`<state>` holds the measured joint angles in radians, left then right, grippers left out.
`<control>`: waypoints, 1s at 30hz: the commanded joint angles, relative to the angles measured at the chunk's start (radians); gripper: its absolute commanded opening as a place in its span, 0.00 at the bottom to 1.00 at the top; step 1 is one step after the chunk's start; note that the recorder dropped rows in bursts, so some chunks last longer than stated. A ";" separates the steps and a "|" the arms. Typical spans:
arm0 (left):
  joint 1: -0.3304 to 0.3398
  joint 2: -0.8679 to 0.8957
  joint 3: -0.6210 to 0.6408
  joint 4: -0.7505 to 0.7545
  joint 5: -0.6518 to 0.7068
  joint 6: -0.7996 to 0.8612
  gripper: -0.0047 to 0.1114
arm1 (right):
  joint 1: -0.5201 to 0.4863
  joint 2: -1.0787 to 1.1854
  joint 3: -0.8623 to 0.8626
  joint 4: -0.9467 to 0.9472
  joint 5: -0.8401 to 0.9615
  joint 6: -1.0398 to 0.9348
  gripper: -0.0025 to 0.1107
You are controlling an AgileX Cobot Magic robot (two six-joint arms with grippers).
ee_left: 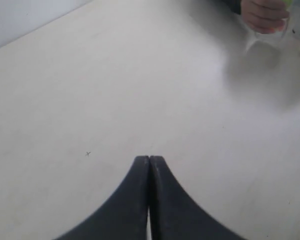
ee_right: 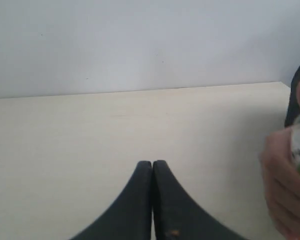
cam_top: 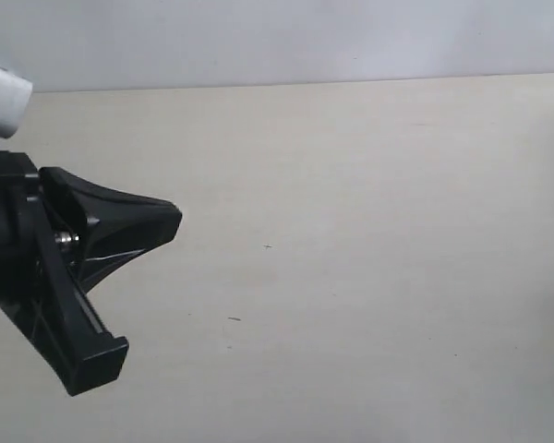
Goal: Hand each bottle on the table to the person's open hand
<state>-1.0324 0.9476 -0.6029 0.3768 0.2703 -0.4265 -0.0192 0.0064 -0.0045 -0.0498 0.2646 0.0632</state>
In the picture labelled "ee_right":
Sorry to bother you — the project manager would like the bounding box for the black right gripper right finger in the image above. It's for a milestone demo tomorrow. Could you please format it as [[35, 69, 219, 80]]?
[[152, 160, 244, 240]]

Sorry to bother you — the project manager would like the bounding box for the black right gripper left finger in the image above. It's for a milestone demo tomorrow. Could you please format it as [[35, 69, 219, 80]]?
[[73, 161, 153, 240]]

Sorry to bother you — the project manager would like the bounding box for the open bare human hand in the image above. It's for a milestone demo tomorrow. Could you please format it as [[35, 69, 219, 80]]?
[[261, 80, 300, 240]]

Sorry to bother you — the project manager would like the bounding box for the black sleeved forearm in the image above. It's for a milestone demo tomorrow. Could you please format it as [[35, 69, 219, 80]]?
[[284, 66, 300, 127]]

